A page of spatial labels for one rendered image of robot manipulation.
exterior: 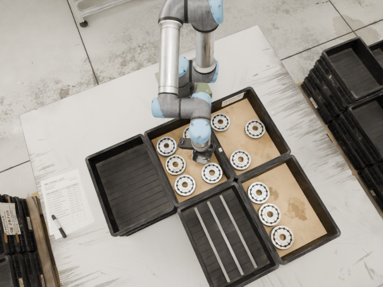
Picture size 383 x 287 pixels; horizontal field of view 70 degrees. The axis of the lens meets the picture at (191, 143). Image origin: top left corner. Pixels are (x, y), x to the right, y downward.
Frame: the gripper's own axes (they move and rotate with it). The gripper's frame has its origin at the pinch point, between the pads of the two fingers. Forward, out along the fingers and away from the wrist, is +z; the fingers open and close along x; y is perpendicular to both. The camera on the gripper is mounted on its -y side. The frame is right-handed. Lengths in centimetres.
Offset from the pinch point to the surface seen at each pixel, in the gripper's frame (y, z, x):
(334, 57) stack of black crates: 59, 51, 112
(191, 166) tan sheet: -2.9, 10.9, -4.5
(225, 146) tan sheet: 9.9, 11.9, 11.7
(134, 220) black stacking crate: -18.7, 9.5, -38.2
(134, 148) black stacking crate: -33.5, 9.9, -5.9
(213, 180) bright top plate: 10.0, 8.5, -7.7
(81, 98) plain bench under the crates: -82, 21, 15
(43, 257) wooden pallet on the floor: -86, 74, -88
